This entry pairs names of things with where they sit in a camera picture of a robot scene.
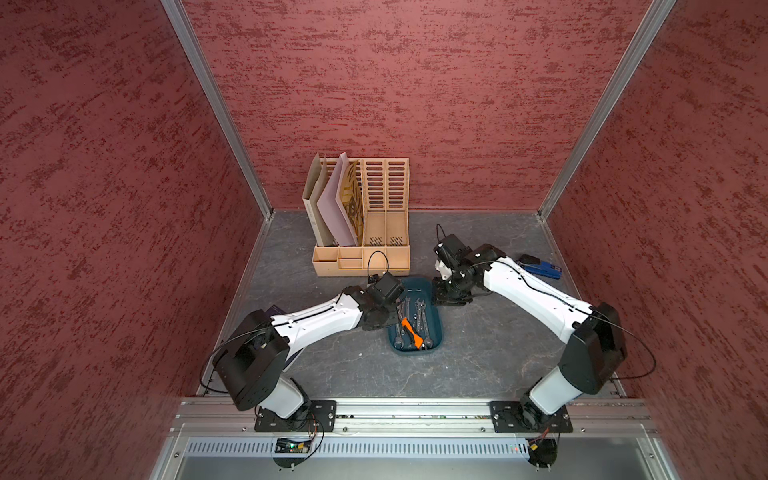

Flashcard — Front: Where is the blue black stapler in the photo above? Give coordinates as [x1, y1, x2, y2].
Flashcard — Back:
[516, 254, 562, 280]

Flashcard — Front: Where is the orange handled adjustable wrench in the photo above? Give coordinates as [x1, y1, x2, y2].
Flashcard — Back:
[399, 317, 424, 350]

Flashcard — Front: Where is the purple book yellow label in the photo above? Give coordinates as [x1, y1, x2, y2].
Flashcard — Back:
[265, 305, 286, 317]

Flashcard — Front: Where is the large steel open-end wrench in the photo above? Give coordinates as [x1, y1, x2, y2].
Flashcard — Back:
[396, 300, 413, 350]

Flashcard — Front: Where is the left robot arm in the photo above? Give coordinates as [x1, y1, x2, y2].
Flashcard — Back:
[211, 274, 404, 422]

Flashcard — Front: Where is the aluminium front rail frame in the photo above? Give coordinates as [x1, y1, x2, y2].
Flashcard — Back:
[151, 396, 678, 479]

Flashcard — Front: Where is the teal plastic storage box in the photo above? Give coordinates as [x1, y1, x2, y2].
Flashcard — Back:
[387, 276, 443, 356]

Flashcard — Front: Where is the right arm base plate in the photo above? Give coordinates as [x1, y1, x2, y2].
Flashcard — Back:
[488, 400, 574, 435]

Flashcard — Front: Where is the pink paper folder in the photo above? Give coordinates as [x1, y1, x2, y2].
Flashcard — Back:
[317, 153, 358, 247]

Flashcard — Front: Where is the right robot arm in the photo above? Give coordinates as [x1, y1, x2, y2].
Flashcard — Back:
[433, 235, 627, 429]

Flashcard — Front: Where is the yellow patterned book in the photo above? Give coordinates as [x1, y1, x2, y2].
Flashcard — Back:
[337, 158, 364, 246]

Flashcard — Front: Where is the wooden desk file organizer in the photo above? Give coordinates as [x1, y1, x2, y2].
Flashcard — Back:
[312, 157, 411, 277]

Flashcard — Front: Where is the beige cardboard folder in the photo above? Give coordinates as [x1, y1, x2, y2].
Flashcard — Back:
[302, 154, 336, 247]

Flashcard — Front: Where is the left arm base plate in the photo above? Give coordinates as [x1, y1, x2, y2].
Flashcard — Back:
[254, 400, 337, 433]

